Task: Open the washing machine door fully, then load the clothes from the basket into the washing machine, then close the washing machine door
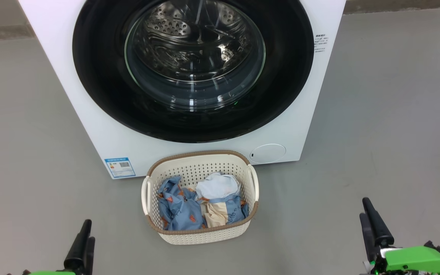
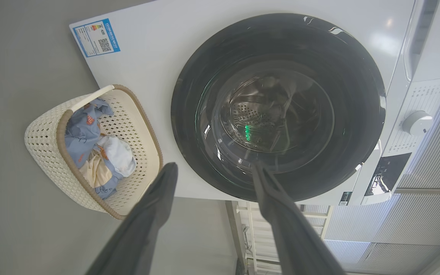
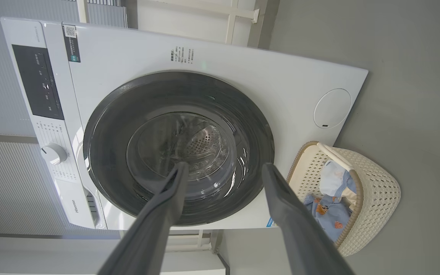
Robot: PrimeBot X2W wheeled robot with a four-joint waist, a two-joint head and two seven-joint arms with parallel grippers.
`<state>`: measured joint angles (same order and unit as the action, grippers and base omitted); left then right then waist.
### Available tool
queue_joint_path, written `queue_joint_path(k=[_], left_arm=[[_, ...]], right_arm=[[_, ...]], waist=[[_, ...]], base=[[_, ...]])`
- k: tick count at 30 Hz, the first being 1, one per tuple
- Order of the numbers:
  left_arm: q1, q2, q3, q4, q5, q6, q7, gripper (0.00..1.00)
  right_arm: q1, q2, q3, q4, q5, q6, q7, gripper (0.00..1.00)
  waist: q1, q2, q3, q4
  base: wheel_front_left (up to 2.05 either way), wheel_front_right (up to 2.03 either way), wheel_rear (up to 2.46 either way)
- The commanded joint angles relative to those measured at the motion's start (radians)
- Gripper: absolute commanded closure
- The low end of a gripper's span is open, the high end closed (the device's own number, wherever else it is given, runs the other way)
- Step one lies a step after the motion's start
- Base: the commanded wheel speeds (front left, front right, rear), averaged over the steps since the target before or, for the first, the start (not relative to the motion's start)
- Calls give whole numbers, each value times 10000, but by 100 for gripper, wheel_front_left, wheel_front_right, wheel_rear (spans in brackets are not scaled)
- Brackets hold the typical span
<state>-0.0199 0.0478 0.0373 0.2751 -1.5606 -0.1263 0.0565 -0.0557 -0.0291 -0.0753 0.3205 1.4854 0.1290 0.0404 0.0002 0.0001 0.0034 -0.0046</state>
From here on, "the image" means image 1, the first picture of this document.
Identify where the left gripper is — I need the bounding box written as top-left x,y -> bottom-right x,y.
23,219 -> 95,275

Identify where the round white filter cover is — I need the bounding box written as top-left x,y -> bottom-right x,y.
250,144 -> 286,165

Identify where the white and blue cartoon garment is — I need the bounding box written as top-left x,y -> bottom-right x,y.
196,172 -> 250,228

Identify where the cream perforated laundry basket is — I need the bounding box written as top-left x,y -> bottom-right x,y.
141,150 -> 260,245

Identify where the black washing machine door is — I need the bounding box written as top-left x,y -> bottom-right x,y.
72,0 -> 315,144

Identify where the blue orange-print garment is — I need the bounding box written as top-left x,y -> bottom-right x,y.
157,176 -> 205,231

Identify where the white front-load washing machine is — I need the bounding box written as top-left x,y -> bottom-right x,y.
18,0 -> 346,180

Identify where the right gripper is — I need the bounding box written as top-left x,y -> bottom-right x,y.
359,197 -> 440,275

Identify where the blue energy label sticker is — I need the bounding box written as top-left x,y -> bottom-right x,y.
104,157 -> 136,178

